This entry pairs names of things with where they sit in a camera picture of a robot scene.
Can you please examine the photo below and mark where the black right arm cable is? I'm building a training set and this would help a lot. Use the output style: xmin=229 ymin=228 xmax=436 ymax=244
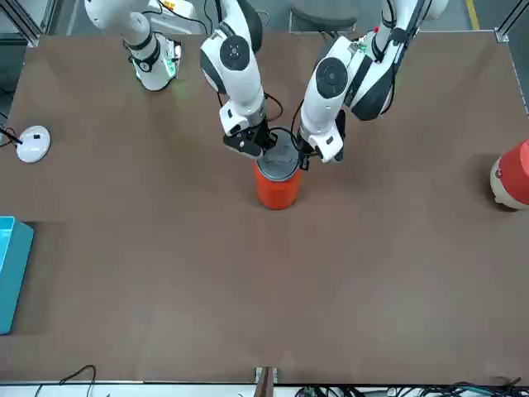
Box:
xmin=264 ymin=93 xmax=299 ymax=144

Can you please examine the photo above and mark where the red and cream jug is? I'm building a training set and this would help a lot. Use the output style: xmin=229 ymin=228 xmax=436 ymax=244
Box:
xmin=489 ymin=138 xmax=529 ymax=212

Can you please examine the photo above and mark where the thin black cable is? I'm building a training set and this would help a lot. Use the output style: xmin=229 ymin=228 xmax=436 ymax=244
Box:
xmin=59 ymin=364 xmax=98 ymax=388

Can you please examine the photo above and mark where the red trash bin silver lid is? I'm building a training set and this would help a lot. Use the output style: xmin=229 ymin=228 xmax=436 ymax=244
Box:
xmin=252 ymin=127 xmax=303 ymax=211

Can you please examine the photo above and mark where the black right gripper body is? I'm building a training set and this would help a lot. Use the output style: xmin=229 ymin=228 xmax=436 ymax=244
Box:
xmin=222 ymin=122 xmax=278 ymax=161

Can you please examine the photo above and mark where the aluminium frame post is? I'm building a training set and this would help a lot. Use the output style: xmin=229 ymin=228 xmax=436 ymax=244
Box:
xmin=494 ymin=0 xmax=529 ymax=42
xmin=0 ymin=0 xmax=55 ymax=47

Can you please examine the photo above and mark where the teal plastic tray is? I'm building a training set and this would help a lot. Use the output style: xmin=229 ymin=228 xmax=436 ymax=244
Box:
xmin=0 ymin=214 xmax=36 ymax=336

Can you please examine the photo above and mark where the white box yellow label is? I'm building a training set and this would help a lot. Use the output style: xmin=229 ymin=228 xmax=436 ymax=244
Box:
xmin=159 ymin=0 xmax=200 ymax=21

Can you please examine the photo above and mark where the aluminium mount bracket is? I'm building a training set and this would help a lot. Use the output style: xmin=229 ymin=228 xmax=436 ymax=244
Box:
xmin=254 ymin=366 xmax=280 ymax=397

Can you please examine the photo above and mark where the white desk lamp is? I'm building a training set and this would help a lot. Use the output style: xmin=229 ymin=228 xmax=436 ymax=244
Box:
xmin=0 ymin=125 xmax=53 ymax=165

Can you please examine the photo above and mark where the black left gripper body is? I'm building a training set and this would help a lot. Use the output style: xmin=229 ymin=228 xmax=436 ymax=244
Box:
xmin=335 ymin=110 xmax=347 ymax=162

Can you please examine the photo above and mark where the dark grey chair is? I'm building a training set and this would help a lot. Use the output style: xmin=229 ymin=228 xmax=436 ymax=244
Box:
xmin=288 ymin=2 xmax=359 ymax=33

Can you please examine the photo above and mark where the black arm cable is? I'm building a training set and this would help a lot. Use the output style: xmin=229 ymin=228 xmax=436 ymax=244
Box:
xmin=264 ymin=93 xmax=299 ymax=144
xmin=291 ymin=101 xmax=305 ymax=144

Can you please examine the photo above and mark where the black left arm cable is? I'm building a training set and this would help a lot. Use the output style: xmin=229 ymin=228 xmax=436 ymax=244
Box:
xmin=291 ymin=101 xmax=305 ymax=144

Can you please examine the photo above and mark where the black cable bundle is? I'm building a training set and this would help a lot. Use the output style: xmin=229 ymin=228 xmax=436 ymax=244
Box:
xmin=297 ymin=375 xmax=529 ymax=397

